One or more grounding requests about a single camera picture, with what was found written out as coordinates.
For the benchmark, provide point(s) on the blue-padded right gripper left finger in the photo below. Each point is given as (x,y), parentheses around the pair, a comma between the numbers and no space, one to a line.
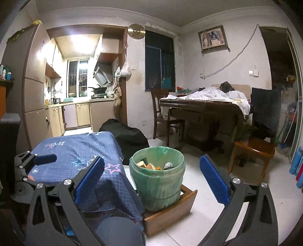
(54,216)

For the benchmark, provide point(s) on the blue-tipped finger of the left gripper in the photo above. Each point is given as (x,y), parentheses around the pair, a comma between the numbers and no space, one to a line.
(44,159)

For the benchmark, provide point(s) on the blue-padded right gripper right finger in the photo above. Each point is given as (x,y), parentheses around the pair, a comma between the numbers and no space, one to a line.
(259,226)

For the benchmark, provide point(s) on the yellow sponge block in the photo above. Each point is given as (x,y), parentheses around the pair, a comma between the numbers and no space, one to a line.
(148,166)

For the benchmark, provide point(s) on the clear plastic bag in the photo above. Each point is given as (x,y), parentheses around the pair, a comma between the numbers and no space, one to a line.
(168,166)

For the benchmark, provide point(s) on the beige kitchen cabinets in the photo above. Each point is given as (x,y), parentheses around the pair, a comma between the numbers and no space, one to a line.
(75,115)

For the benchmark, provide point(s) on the green-lined trash bin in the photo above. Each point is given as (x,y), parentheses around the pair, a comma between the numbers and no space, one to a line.
(158,189)

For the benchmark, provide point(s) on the black cloth bag on floor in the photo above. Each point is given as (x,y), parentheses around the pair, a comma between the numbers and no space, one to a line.
(129,139)

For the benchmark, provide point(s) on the small wooden stool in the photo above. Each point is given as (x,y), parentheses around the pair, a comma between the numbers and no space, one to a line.
(253,147)

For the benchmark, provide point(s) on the orange wooden cabinet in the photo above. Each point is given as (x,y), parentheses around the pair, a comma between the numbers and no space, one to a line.
(5,88)

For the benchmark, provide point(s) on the wooden drawer box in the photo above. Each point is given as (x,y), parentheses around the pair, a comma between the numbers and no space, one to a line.
(154,222)

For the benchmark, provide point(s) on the grey refrigerator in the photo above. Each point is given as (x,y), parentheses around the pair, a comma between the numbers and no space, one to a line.
(26,59)

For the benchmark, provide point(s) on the dark wooden dining table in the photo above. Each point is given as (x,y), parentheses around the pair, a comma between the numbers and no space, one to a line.
(202,121)

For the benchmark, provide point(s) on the wooden chair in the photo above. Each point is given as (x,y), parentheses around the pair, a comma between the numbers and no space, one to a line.
(161,117)

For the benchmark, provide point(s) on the white cloth on table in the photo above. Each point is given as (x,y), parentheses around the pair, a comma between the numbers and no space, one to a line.
(216,95)

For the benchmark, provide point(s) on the framed elephant picture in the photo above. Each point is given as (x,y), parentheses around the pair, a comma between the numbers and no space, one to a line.
(213,39)

